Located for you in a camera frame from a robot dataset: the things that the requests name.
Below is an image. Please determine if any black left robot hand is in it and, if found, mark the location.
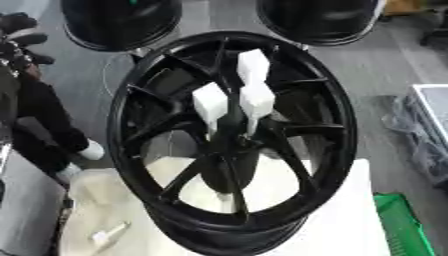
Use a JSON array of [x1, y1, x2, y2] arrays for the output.
[[0, 11, 58, 81]]

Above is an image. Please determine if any black spoked wheel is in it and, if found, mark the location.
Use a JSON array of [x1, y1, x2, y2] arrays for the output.
[[105, 30, 359, 256]]

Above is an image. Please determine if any person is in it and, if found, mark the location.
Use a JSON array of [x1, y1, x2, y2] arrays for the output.
[[8, 74, 107, 183]]

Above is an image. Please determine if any black round tyre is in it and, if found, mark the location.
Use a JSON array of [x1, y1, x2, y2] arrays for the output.
[[253, 0, 389, 47], [59, 0, 184, 53]]

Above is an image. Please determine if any tan cardboard box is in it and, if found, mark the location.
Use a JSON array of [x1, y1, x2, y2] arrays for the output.
[[383, 0, 424, 16]]

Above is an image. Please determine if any black office chair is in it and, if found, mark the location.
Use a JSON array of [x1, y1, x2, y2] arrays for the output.
[[418, 8, 448, 47]]

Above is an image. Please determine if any white framed bin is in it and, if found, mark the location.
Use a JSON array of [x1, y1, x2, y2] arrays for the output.
[[406, 83, 448, 152]]

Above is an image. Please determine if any green plastic crate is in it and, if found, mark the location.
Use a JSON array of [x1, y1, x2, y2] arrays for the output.
[[371, 192, 438, 256]]

